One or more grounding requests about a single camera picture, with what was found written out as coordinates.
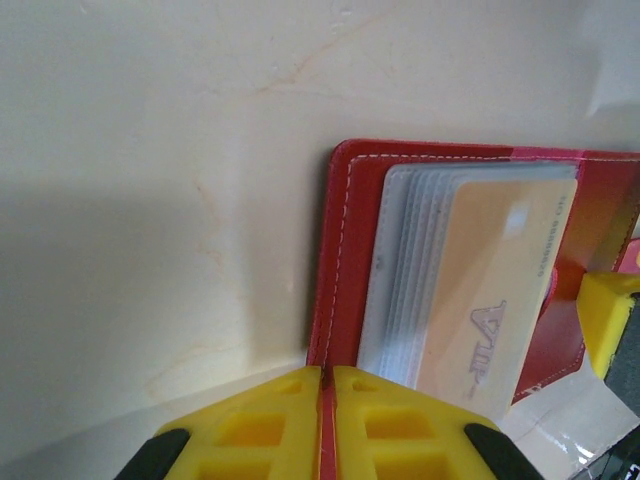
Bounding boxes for red leather card holder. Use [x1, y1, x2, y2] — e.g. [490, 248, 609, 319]
[304, 138, 640, 480]

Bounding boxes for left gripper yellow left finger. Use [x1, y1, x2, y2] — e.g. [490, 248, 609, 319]
[113, 365, 325, 480]

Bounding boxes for gold VIP card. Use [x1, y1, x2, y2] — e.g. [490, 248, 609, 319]
[414, 177, 580, 419]

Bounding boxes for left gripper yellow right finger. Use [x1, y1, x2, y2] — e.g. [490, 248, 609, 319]
[332, 365, 521, 480]

